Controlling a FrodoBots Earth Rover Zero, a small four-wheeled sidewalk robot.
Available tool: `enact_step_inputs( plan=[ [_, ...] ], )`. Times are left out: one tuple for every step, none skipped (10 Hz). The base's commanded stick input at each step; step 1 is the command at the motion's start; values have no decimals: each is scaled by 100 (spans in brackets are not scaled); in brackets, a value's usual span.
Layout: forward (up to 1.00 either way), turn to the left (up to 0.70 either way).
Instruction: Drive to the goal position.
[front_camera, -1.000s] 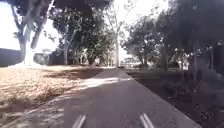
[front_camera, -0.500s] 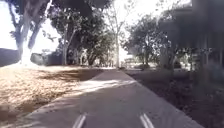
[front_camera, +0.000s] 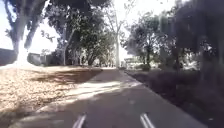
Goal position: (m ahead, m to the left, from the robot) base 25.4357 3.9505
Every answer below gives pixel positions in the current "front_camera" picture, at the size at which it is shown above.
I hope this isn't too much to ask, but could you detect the leaf-covered ground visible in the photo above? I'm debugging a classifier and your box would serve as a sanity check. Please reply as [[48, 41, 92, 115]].
[[0, 63, 104, 128]]

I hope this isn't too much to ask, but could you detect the row of trees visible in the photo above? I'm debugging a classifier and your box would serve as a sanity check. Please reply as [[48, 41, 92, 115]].
[[43, 0, 224, 73]]

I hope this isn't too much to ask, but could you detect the robot's own part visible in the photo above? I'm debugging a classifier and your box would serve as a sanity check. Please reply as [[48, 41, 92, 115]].
[[72, 113, 87, 128], [139, 113, 156, 128]]

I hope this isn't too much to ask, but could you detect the large forked tree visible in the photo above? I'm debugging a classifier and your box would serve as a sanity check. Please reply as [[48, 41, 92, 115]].
[[0, 0, 51, 66]]

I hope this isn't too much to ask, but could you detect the dark low wall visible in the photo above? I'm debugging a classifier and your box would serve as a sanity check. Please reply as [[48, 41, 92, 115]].
[[0, 48, 43, 67]]

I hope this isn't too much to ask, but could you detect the grey concrete path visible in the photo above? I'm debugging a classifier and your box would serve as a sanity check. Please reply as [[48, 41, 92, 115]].
[[9, 67, 208, 128]]

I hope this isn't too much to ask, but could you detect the pale tree trunk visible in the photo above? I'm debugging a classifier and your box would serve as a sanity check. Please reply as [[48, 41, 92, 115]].
[[101, 0, 134, 69]]

